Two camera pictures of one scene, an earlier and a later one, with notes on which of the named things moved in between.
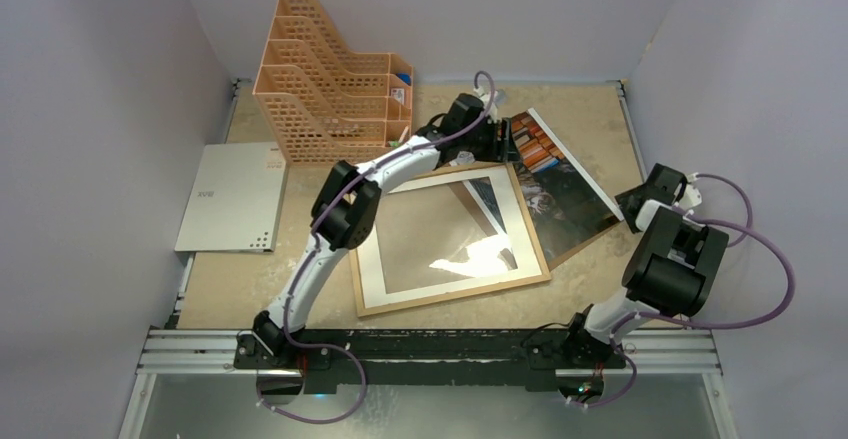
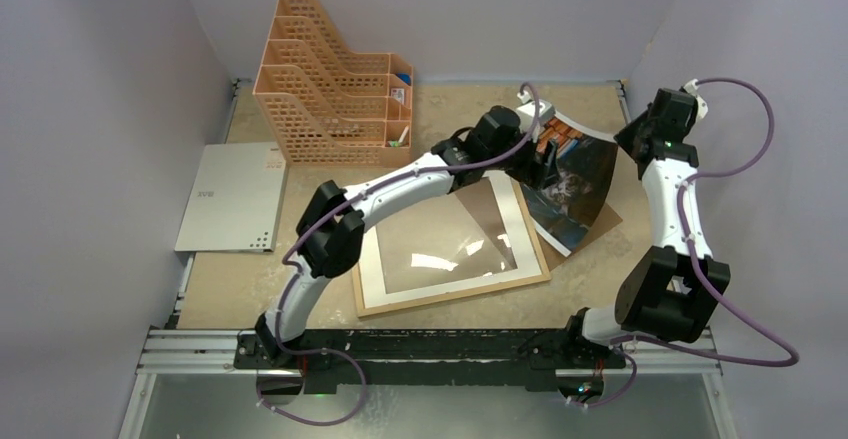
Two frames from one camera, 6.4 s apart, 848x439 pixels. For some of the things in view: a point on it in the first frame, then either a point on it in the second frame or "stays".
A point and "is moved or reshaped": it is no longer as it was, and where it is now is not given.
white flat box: (237, 198) stays
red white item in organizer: (398, 94) stays
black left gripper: (502, 151) to (539, 175)
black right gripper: (631, 207) to (633, 138)
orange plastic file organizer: (324, 106) stays
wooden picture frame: (444, 232) stays
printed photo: (563, 208) is moved or reshaped
